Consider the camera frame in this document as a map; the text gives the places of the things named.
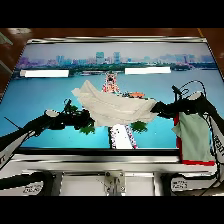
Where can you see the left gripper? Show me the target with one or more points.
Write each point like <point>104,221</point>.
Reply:
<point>80,119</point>

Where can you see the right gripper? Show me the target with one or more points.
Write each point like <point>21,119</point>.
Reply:
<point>163,108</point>

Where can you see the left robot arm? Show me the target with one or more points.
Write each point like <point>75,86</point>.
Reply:
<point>20,130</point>

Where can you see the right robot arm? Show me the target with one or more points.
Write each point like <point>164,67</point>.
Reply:
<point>206,110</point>

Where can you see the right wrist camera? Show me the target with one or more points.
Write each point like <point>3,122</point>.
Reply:
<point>176,91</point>

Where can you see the pale green garment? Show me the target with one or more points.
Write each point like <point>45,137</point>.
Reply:
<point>196,136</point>

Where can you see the cream white shirt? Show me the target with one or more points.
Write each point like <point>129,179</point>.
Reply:
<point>113,105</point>

